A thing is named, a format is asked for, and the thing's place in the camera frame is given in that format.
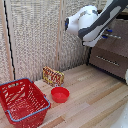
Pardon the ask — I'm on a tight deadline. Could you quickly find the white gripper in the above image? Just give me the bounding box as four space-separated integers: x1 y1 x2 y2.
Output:
81 23 113 48

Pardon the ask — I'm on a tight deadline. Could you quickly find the brown drawer cabinet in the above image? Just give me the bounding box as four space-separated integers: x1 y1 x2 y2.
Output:
84 13 128 81

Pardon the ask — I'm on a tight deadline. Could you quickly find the yellow red snack packet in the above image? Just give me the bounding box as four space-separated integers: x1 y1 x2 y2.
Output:
41 65 66 88

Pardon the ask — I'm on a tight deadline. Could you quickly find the white folding screen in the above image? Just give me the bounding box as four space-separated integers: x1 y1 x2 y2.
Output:
0 0 101 84

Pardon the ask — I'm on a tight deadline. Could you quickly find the red plastic bowl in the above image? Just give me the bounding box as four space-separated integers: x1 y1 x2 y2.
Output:
50 86 71 104

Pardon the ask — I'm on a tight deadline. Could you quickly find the red basket with blue rim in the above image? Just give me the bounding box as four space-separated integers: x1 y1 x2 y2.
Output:
0 77 52 128

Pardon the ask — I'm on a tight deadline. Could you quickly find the long silver drawer handle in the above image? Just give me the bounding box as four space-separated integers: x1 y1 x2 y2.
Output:
95 54 120 67
107 34 122 40

